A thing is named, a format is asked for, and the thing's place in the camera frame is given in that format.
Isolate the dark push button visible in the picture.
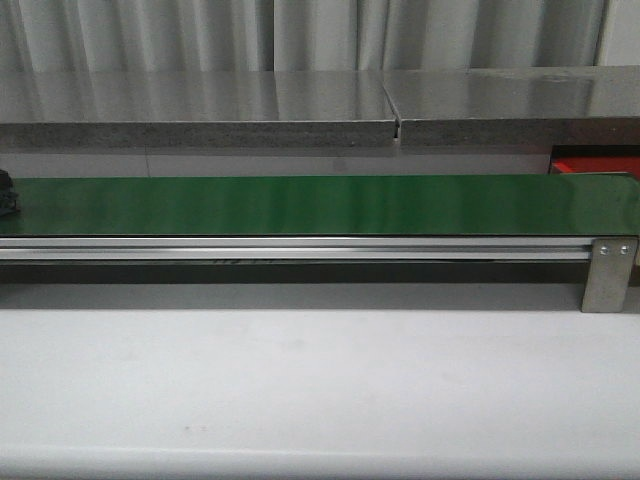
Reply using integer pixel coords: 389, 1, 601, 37
0, 170, 19, 216

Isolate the red plastic tray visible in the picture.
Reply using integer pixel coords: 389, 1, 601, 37
550, 156, 640, 180

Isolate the green conveyor belt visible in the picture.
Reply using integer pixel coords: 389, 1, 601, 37
1, 174, 639, 237

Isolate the right grey stone slab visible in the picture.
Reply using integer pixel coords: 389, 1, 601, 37
383, 66, 639, 148

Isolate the grey stone counter slab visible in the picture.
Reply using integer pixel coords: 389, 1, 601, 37
1, 71, 397, 149

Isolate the white pleated curtain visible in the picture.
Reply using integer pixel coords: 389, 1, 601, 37
1, 1, 608, 72

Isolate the steel conveyor support bracket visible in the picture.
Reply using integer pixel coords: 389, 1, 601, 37
581, 237, 639, 313

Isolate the aluminium conveyor frame rail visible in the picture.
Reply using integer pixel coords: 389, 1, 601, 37
1, 236, 594, 261

